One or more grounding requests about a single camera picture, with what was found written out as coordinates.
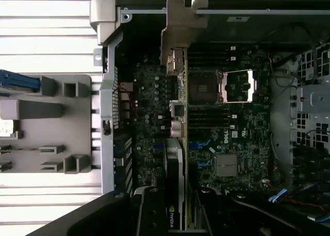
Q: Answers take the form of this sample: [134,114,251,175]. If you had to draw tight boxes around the grey chipset heatsink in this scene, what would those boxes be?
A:
[215,154,238,177]

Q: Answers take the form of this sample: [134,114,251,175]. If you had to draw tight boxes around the green motherboard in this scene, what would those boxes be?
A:
[113,46,273,195]

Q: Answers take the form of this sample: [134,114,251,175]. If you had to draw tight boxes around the blue expansion slot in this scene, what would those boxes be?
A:
[189,140,211,149]

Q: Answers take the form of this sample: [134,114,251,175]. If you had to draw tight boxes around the grey parts rack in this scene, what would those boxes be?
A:
[0,75,92,174]

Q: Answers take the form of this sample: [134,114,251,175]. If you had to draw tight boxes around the black RAM slot row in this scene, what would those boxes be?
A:
[189,45,237,65]
[189,105,237,130]

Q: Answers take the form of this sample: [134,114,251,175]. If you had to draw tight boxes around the green RAM stick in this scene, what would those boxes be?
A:
[0,146,42,151]

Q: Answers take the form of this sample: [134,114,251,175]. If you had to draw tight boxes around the open black PC case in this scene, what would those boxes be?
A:
[89,0,330,203]

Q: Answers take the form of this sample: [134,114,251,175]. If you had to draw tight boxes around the silver CPU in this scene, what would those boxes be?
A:
[0,120,14,138]

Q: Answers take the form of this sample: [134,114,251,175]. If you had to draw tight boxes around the hard disk in blue caddy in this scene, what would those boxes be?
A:
[0,69,41,93]

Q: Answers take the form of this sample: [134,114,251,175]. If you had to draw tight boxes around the blue wire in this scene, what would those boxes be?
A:
[267,188,288,202]

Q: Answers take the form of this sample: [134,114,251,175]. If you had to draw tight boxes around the CPU socket with metal frame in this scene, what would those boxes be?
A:
[218,68,259,103]

